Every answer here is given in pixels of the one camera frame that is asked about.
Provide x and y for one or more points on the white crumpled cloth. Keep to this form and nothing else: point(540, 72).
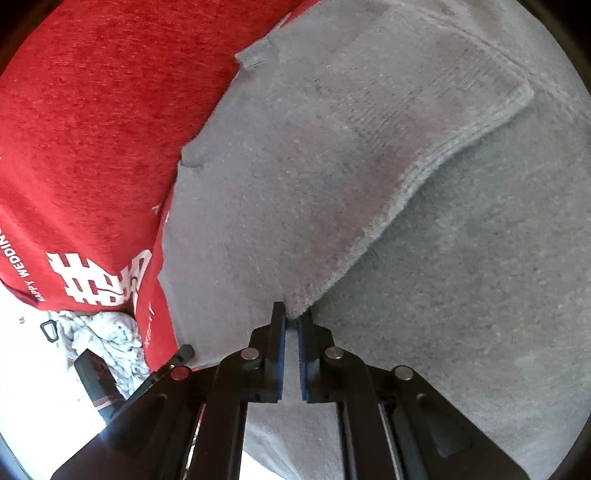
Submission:
point(115, 332)

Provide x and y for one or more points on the black plastic buckle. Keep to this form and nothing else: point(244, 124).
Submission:
point(55, 330)

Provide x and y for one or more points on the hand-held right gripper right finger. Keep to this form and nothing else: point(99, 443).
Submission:
point(303, 360)

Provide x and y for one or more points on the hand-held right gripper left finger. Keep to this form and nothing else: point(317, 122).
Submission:
point(277, 350)

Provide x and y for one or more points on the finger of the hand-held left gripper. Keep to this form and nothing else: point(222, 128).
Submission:
point(184, 354)

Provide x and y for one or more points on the red printed blanket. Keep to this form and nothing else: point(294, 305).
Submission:
point(92, 138)

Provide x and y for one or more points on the grey towel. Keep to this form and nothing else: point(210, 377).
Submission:
point(323, 161)

